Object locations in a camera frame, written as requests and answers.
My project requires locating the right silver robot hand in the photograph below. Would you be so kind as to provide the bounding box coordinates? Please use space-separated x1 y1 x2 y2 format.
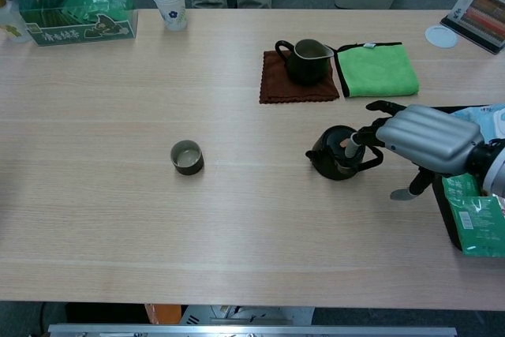
345 99 484 200

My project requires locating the black teapot with handle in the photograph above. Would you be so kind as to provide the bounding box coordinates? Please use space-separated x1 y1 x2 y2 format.
305 125 384 182

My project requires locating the small dark ceramic teacup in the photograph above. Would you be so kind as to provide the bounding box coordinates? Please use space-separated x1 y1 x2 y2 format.
170 139 205 176

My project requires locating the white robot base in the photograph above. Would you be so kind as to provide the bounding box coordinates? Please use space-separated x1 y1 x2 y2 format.
179 304 316 326

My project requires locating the green tea packet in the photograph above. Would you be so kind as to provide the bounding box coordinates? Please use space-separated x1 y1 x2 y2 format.
440 173 483 200
447 196 505 258

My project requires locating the blue wet wipes pack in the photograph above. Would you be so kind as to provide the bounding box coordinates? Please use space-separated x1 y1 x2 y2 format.
449 103 505 144

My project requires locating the black plastic tray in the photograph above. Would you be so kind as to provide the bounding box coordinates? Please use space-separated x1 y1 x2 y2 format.
432 105 505 253

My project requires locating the green microfiber cloth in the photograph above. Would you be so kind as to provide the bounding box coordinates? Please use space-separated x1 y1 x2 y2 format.
333 41 420 99

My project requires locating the white round disc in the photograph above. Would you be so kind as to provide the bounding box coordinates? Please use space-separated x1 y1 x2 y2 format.
425 24 459 50

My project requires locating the colourful boxed book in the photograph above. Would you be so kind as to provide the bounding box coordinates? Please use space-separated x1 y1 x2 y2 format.
440 0 505 55

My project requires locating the dark ceramic pitcher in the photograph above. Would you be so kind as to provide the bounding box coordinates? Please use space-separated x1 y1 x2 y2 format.
275 39 335 86

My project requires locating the brown tea cloth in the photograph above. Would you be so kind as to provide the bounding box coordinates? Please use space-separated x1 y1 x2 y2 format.
259 50 341 105

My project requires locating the white paper cup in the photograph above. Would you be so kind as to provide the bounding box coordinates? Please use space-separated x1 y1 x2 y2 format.
151 0 188 32

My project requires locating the orange object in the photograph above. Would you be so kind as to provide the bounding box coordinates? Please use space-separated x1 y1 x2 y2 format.
144 303 182 326

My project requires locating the clear green tea box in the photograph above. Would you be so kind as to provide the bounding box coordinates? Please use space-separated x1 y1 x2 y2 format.
17 0 139 47

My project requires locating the aluminium profile rail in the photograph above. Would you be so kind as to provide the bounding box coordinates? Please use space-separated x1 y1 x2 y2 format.
47 323 458 337

